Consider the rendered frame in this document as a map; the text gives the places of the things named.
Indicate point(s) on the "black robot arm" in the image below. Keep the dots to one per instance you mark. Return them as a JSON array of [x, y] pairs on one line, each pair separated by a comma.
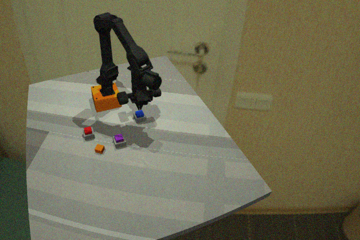
[[136, 57]]

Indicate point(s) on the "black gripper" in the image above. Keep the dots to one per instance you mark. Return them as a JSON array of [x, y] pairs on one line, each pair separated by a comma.
[[123, 97]]

